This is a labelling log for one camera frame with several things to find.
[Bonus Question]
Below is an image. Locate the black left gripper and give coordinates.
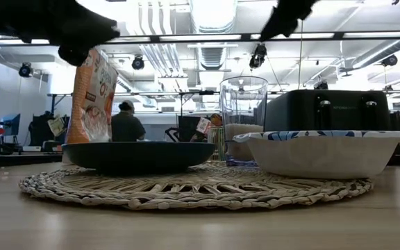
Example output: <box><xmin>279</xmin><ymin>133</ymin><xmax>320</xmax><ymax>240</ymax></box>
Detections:
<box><xmin>0</xmin><ymin>0</ymin><xmax>122</xmax><ymax>67</ymax></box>

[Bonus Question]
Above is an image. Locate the orange pumpkin cereal bag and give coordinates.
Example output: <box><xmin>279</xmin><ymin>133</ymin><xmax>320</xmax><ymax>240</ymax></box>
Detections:
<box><xmin>62</xmin><ymin>47</ymin><xmax>119</xmax><ymax>165</ymax></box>

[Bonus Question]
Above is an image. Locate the clear glass tumbler with milk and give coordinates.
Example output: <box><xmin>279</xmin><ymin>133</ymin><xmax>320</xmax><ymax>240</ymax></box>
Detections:
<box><xmin>219</xmin><ymin>76</ymin><xmax>269</xmax><ymax>167</ymax></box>

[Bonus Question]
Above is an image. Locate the dark blue plate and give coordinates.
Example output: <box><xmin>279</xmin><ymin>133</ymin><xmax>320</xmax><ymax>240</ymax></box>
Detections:
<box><xmin>61</xmin><ymin>140</ymin><xmax>217</xmax><ymax>175</ymax></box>

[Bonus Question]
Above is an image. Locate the blue patterned paper bowl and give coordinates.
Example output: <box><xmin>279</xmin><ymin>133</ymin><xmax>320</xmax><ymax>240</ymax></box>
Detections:
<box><xmin>232</xmin><ymin>129</ymin><xmax>400</xmax><ymax>180</ymax></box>

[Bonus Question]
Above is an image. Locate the black ceiling spotlight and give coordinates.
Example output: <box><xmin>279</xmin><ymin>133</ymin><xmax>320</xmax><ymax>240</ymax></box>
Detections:
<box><xmin>381</xmin><ymin>54</ymin><xmax>399</xmax><ymax>68</ymax></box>
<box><xmin>18</xmin><ymin>62</ymin><xmax>35</xmax><ymax>78</ymax></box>
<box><xmin>249</xmin><ymin>42</ymin><xmax>268</xmax><ymax>69</ymax></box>
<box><xmin>131</xmin><ymin>55</ymin><xmax>146</xmax><ymax>72</ymax></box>

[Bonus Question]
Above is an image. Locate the person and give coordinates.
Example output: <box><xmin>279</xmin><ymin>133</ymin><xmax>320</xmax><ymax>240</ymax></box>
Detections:
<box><xmin>110</xmin><ymin>100</ymin><xmax>147</xmax><ymax>142</ymax></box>

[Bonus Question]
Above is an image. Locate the black toaster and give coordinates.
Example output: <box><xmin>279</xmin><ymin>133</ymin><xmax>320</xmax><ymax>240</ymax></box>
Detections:
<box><xmin>263</xmin><ymin>89</ymin><xmax>392</xmax><ymax>133</ymax></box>

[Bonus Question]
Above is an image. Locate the computer monitor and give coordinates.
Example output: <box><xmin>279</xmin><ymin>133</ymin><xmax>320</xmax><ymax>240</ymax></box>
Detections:
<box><xmin>1</xmin><ymin>113</ymin><xmax>22</xmax><ymax>138</ymax></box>

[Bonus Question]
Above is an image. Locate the orange round ornament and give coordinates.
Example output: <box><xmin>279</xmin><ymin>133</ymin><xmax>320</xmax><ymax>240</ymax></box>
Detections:
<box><xmin>209</xmin><ymin>112</ymin><xmax>223</xmax><ymax>127</ymax></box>

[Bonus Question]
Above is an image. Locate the round woven straw placemat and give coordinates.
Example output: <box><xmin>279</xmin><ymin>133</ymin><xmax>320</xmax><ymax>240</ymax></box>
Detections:
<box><xmin>18</xmin><ymin>160</ymin><xmax>375</xmax><ymax>211</ymax></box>

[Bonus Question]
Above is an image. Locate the black overhead frame bar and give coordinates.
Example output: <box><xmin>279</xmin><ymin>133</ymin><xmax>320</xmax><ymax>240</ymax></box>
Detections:
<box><xmin>0</xmin><ymin>31</ymin><xmax>400</xmax><ymax>45</ymax></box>

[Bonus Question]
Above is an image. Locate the silver ceiling air duct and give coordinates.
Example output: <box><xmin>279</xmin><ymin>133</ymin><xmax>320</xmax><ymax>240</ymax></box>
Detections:
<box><xmin>188</xmin><ymin>0</ymin><xmax>238</xmax><ymax>34</ymax></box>

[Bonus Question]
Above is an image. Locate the black table edge rail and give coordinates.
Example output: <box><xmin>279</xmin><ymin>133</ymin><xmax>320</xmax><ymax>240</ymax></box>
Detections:
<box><xmin>0</xmin><ymin>152</ymin><xmax>64</xmax><ymax>170</ymax></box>

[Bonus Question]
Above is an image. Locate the gold wire utensil holder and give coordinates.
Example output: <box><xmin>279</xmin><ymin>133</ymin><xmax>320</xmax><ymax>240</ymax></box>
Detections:
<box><xmin>206</xmin><ymin>125</ymin><xmax>226</xmax><ymax>162</ymax></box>

